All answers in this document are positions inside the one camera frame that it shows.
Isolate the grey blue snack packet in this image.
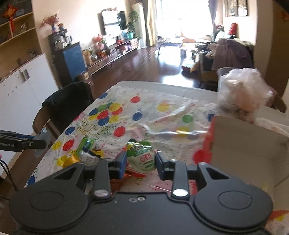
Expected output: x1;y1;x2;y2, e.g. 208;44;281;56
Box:
33;127;51;158

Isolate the green white snack packet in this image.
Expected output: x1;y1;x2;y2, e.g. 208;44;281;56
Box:
76;137;95;157

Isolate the yellow snack packet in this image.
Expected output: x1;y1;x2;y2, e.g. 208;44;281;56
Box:
62;150;104;168

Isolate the green white round snack bag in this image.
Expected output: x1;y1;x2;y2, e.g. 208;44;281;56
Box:
126;139;156;173

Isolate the red cardboard box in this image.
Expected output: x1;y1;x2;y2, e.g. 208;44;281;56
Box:
202;116;288;187

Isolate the red noodle snack bag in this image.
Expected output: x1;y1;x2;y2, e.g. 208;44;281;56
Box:
110;168;146;193

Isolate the wooden chair with black jacket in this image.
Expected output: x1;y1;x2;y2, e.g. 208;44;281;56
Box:
32;81;94;138

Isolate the white sideboard cabinet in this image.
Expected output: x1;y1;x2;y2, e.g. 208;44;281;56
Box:
0;53;60;174

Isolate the colourful birthday plastic tablecloth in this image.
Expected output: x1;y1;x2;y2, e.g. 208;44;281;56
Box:
25;84;289;235

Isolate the dark cabinet with blue panel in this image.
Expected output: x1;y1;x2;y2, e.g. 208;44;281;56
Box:
48;29;87;87

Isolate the long wooden tv console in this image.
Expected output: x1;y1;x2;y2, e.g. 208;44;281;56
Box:
87;38;139;75

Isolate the clear bag of food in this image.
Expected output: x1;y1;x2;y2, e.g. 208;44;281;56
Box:
217;67;274;123

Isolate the chair piled with clothes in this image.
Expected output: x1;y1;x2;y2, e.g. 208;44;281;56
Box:
191;38;255;90

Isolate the low coffee table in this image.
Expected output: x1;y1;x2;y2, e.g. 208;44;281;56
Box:
158;38;183;56

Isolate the black cable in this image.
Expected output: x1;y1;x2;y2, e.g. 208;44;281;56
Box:
0;159;19;201

